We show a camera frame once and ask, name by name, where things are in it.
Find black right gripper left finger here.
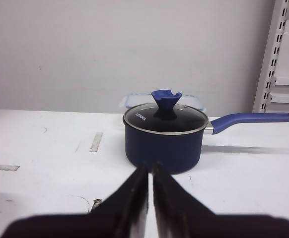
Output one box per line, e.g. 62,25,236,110
2,165,148,238

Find blue saucepan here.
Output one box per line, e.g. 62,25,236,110
123,113,289,174

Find clear plastic container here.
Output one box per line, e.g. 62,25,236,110
119,93,206,112

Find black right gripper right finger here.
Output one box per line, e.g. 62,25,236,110
152,164,289,238

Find white metal shelf rack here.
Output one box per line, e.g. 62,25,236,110
253,0,289,112

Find glass pot lid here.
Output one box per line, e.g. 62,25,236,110
123,90,209,135

